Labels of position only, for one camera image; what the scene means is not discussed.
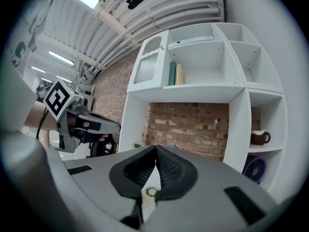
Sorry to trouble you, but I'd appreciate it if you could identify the person's left forearm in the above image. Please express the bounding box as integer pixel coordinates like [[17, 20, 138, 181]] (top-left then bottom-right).
[[23, 102, 60, 131]]

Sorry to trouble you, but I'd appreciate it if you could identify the gold book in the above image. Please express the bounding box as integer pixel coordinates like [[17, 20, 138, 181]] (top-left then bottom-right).
[[175, 63, 186, 86]]

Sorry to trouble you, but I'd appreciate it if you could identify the brown mug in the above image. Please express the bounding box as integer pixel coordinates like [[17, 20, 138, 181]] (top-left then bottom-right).
[[250, 129, 271, 146]]

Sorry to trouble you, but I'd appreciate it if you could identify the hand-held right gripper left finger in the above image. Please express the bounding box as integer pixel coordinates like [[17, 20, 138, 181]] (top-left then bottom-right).
[[63, 145, 157, 231]]

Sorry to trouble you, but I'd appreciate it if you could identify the white tape roll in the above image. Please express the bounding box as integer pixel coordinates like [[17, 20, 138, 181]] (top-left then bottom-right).
[[141, 186, 160, 224]]

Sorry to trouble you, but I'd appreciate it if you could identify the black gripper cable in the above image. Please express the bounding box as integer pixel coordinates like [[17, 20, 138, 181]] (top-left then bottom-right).
[[36, 107, 48, 140]]

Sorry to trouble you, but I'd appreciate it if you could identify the white desk with hutch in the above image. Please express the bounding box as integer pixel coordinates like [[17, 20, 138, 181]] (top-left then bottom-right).
[[118, 22, 289, 203]]

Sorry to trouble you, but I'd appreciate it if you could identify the white printed t-shirt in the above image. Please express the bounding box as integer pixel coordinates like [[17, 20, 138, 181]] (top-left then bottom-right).
[[8, 8, 49, 101]]

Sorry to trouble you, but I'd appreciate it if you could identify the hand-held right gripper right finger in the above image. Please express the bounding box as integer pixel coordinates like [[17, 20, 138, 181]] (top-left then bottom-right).
[[147, 145, 278, 232]]

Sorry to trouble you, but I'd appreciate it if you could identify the green book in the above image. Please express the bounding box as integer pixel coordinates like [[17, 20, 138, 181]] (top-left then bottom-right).
[[168, 61, 177, 86]]

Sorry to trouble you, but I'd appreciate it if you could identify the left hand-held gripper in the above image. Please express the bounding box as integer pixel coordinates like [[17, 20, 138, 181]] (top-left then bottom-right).
[[43, 80, 121, 153]]

